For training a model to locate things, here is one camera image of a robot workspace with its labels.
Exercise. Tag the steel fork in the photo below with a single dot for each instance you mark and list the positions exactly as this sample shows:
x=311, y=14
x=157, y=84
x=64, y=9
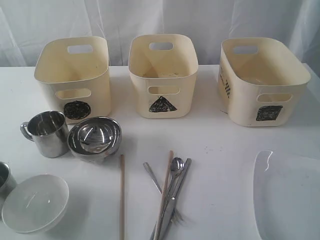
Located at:
x=177, y=217

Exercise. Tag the steel spoon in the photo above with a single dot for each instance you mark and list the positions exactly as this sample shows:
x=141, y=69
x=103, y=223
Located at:
x=176, y=168

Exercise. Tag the cream bin with triangle mark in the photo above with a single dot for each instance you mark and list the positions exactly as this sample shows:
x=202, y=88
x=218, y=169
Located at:
x=163, y=70

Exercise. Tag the steel table knife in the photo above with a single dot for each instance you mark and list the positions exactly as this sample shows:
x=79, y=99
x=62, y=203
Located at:
x=188, y=162

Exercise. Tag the white ceramic bowl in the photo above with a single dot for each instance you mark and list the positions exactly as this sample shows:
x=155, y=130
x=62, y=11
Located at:
x=36, y=205

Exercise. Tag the stainless steel bowl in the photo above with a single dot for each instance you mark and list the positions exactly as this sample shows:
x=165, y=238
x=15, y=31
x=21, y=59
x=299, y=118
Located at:
x=95, y=139

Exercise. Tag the cream bin with square mark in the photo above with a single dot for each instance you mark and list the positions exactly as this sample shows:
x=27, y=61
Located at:
x=260, y=81

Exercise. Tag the steel mug with handle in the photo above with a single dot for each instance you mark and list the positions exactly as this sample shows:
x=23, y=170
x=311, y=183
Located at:
x=49, y=131

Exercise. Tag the large white plate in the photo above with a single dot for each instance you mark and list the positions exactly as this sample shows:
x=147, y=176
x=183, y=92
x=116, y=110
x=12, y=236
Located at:
x=286, y=196

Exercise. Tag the cream bin with circle mark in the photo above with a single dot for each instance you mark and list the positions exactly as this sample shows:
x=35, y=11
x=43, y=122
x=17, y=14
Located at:
x=74, y=76

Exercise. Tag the wooden chopstick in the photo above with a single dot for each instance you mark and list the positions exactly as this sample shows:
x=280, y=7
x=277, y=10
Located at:
x=122, y=198
x=163, y=196

